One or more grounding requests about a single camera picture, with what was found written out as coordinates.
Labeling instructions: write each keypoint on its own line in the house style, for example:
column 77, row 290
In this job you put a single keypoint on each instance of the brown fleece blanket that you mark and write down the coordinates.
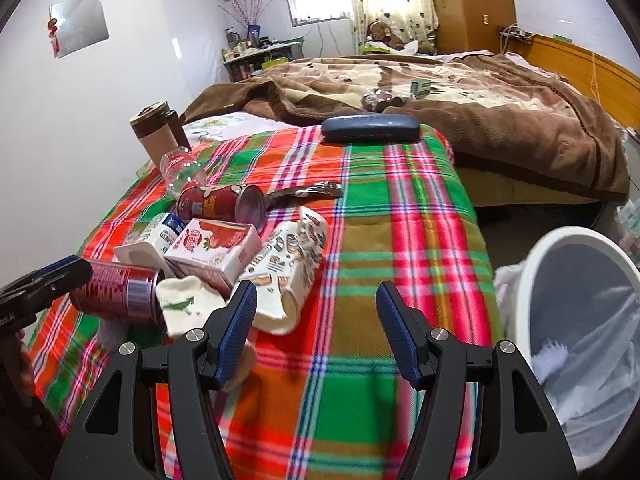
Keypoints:
column 500, row 110

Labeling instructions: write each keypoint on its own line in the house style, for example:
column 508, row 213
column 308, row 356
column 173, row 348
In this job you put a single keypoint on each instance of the clear bottle with red label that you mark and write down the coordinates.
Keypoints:
column 182, row 170

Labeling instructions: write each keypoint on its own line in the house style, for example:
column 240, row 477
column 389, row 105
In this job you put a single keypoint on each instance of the red strawberry milk carton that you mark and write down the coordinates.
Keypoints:
column 212, row 255

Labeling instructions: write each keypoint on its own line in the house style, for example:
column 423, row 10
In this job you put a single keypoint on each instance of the plastic bag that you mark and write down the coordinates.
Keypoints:
column 627, row 227

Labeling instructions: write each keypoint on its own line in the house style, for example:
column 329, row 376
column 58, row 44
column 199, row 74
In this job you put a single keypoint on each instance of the small green box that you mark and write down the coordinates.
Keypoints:
column 420, row 88

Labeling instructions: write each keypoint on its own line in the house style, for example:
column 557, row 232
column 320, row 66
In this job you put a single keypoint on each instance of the plaid blanket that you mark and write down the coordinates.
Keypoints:
column 360, row 240

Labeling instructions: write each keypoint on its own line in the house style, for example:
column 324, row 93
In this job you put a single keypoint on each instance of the person's left hand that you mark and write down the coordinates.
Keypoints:
column 24, row 367

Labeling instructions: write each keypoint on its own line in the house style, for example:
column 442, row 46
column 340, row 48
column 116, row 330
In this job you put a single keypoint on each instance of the crushed patterned paper cup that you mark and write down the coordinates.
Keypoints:
column 290, row 255

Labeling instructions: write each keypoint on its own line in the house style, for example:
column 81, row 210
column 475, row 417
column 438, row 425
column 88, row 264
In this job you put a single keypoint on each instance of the wooden headboard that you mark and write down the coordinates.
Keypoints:
column 590, row 67

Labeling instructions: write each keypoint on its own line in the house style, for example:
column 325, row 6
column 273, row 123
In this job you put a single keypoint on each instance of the blue glasses case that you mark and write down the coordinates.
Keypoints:
column 370, row 127

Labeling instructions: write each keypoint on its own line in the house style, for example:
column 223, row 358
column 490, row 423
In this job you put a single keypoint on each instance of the reflective wall sheet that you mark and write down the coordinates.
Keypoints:
column 80, row 25

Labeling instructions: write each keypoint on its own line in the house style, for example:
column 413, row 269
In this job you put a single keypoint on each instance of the metal spoon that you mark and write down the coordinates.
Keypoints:
column 310, row 191

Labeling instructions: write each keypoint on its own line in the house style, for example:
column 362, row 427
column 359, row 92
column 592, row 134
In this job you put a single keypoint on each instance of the wooden wardrobe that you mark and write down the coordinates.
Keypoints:
column 470, row 5

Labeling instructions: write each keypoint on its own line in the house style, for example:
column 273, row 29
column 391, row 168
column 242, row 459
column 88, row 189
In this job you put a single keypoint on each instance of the dried flower branches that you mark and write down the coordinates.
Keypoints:
column 247, row 7

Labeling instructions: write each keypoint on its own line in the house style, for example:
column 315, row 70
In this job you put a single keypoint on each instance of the white trash bin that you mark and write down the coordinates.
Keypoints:
column 580, row 320

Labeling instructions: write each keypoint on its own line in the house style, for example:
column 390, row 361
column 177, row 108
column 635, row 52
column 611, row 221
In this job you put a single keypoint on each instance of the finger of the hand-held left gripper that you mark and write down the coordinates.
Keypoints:
column 60, row 272

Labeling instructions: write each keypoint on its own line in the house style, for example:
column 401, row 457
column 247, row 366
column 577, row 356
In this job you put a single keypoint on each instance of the red printed drink can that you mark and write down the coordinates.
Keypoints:
column 220, row 205

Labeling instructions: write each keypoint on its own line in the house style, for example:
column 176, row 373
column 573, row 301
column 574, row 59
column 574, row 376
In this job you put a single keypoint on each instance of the dark wrapped items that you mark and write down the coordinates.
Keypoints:
column 381, row 100

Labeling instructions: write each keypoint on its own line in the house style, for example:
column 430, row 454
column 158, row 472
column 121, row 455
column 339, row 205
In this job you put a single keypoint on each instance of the brown teddy bear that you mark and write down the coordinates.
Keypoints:
column 382, row 34

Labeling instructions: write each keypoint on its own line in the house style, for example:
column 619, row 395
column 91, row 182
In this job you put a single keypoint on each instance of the blue and white milk carton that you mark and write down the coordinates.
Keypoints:
column 150, row 242

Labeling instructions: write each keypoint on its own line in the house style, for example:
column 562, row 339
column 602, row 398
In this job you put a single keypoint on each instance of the window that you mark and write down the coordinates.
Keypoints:
column 315, row 2

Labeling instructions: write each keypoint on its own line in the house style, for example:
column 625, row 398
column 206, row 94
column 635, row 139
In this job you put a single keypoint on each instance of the dark red drink can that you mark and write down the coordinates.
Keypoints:
column 117, row 294

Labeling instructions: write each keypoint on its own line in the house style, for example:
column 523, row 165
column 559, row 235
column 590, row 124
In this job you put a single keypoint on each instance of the white floral bed sheet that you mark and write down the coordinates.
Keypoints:
column 225, row 127

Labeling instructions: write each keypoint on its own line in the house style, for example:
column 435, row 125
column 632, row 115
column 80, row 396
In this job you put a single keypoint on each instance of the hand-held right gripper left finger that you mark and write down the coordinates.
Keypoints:
column 240, row 325

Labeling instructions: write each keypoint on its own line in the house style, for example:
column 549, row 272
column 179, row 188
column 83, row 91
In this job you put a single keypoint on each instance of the white power strip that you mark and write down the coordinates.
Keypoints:
column 515, row 33

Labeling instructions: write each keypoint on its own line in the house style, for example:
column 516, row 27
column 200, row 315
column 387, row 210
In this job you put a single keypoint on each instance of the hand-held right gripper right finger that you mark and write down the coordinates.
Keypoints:
column 395, row 330

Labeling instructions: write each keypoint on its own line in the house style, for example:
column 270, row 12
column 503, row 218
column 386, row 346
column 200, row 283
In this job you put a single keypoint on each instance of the white sock with green print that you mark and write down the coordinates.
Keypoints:
column 187, row 307

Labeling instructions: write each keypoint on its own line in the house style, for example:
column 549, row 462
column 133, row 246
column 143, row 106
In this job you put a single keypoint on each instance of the cluttered shelf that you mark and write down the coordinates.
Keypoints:
column 260, row 55

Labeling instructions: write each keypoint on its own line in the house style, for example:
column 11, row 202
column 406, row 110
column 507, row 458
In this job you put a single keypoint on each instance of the brown travel mug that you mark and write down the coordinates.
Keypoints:
column 155, row 132

